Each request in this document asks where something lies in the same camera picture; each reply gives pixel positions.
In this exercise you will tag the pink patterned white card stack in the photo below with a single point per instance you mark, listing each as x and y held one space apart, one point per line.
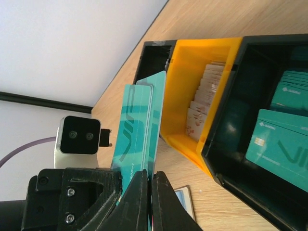
199 107

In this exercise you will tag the yellow middle bin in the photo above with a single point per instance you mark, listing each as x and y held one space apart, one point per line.
196 79

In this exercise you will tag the teal card stack in bin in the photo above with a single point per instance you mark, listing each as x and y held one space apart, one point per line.
278 148

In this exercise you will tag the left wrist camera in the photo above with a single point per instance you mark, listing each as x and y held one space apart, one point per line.
78 141

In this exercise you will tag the teal VIP credit card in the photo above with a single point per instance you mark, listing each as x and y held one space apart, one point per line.
139 127

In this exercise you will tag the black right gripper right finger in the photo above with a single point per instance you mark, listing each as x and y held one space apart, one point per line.
168 213

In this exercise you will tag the black bin with red cards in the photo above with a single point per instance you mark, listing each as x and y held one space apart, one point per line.
155 57

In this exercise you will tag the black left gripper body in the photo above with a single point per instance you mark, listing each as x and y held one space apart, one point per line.
71 199

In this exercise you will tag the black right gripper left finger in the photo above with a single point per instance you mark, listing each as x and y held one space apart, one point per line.
126 213

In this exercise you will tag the black bin with teal cards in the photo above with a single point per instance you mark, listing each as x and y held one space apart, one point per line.
282 204

